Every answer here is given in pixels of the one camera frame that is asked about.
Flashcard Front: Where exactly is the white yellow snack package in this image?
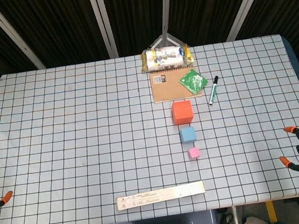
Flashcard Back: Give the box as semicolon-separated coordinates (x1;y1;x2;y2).
139;42;196;75

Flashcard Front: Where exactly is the aluminium post with bracket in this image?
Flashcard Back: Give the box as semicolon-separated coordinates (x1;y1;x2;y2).
141;0;186;53

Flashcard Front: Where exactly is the green white marker pen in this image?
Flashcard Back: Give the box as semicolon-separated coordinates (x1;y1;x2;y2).
204;75;223;106

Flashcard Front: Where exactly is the double aluminium frame post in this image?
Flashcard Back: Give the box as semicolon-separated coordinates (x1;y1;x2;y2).
87;0;120;61

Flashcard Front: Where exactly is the pink foam cube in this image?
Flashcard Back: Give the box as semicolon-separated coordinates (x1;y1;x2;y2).
187;147;201;160

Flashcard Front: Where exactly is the yellow table leg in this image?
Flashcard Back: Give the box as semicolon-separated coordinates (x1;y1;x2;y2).
265;200;278;224

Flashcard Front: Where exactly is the blue foam cube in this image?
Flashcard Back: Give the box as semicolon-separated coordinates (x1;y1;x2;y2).
178;125;198;145

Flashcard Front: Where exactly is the white shoe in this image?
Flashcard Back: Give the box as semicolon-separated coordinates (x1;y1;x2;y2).
243;213;268;224

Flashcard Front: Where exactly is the checked light blue tablecloth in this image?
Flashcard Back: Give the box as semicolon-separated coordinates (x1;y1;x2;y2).
0;30;299;224

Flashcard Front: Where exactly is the green foil packet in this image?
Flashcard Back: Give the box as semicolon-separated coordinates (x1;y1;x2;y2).
178;69;210;97

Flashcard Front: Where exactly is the brown cardboard box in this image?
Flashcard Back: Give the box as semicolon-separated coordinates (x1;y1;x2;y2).
148;65;204;105

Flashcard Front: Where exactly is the long baking paper box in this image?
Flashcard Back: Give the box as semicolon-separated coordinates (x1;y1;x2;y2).
114;180;207;211

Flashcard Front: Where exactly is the orange-red foam cube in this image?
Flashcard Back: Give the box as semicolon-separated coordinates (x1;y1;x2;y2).
170;99;195;126

